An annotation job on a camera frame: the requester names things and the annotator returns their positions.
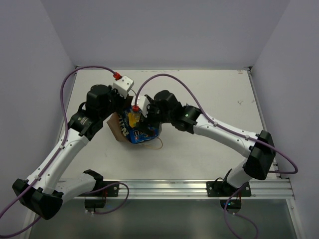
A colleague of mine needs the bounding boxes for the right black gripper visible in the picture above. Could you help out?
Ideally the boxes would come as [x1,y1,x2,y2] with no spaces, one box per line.
[135,99,174,136]

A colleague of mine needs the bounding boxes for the blue M&M's packet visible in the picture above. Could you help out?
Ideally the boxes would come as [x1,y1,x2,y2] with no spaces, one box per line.
[127,128,157,144]

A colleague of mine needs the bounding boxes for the yellow M&M's packet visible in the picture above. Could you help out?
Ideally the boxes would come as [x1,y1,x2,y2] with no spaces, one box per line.
[128,112,143,128]

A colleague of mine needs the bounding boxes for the brown paper bag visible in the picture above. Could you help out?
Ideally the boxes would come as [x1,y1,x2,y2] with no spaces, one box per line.
[106,95,163,150]

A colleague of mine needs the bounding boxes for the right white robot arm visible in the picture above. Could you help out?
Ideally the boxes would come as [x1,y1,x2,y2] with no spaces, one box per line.
[131,90,276,196]

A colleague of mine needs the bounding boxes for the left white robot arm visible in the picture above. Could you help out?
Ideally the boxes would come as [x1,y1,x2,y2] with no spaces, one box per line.
[12,85,127,220]

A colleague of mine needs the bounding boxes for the blue Kettle chips bag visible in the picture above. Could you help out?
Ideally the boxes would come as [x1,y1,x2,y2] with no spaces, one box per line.
[118,107,133,138]

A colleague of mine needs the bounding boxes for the left black controller box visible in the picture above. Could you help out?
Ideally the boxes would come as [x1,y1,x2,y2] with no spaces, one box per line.
[84,199,106,211]

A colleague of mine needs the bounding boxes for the black controller box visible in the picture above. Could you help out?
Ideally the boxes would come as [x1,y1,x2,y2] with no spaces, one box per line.
[220,200,242,210]
[84,199,106,211]

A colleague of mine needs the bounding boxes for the right black controller box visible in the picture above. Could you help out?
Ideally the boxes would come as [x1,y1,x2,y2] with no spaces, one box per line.
[220,200,242,210]

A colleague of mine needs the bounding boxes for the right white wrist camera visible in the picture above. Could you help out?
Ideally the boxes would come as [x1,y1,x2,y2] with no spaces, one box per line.
[131,96,150,117]

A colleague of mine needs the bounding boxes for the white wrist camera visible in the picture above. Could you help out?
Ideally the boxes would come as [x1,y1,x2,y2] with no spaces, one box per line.
[131,96,150,117]
[112,76,134,98]

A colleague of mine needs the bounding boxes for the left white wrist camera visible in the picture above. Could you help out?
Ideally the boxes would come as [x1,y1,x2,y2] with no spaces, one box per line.
[112,76,134,98]

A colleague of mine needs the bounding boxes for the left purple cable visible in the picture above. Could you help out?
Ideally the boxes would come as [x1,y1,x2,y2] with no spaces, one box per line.
[0,65,130,237]

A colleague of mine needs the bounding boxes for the purple cable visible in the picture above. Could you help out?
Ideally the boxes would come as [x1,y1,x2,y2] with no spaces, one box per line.
[0,65,130,237]
[132,74,299,237]

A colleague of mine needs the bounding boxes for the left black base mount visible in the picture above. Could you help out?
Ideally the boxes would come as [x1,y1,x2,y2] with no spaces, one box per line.
[93,181,119,197]

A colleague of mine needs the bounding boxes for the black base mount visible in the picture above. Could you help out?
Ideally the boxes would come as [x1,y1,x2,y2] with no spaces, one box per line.
[93,181,119,197]
[206,177,252,197]

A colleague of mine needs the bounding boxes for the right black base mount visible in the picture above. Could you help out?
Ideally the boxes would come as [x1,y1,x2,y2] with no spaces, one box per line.
[206,177,252,197]

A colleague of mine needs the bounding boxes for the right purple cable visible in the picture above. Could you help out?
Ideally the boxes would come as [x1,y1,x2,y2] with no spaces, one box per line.
[132,74,299,237]

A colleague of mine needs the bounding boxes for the aluminium front rail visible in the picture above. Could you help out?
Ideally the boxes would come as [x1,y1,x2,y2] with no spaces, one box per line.
[57,178,296,200]

